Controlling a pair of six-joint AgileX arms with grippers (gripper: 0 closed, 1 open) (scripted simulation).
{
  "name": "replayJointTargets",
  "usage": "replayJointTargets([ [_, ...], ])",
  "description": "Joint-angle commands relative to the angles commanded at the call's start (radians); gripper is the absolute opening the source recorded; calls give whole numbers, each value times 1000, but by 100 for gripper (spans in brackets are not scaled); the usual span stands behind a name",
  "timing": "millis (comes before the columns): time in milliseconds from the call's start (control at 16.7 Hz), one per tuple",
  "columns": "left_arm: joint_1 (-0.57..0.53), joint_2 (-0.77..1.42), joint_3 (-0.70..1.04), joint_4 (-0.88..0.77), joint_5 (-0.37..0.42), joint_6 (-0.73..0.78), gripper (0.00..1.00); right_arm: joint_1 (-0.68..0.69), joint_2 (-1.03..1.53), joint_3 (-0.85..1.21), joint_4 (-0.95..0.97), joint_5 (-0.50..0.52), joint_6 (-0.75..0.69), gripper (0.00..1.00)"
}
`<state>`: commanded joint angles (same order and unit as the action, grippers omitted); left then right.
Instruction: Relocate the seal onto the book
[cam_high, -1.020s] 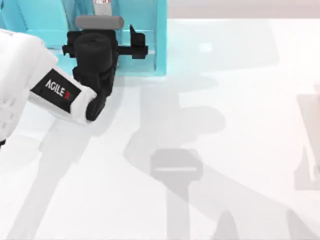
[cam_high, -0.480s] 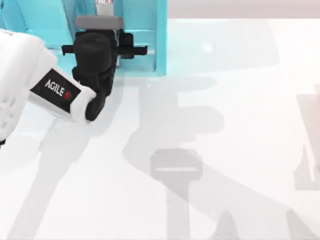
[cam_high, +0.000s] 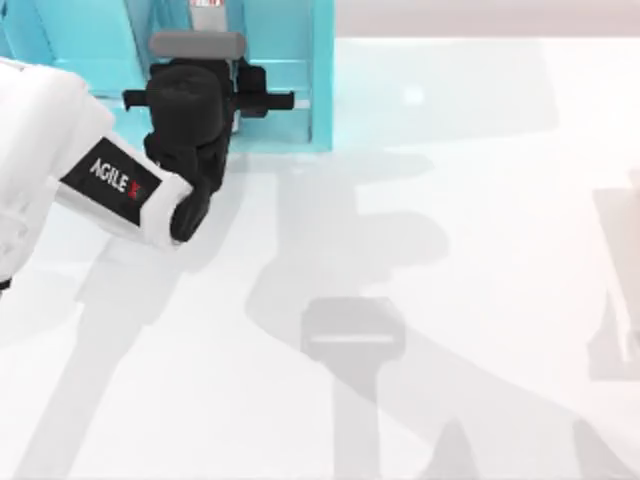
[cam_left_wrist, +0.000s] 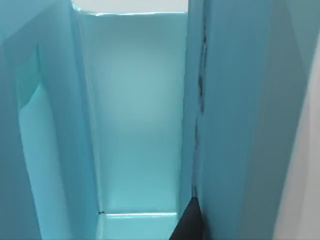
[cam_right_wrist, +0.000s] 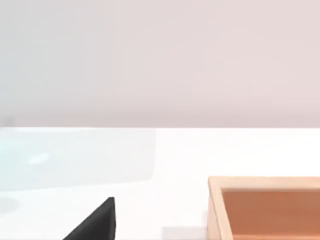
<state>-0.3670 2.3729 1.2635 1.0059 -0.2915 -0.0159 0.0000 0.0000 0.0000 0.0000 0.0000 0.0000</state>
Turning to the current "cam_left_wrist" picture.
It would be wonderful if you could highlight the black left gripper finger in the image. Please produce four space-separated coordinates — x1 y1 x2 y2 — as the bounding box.
169 196 206 240

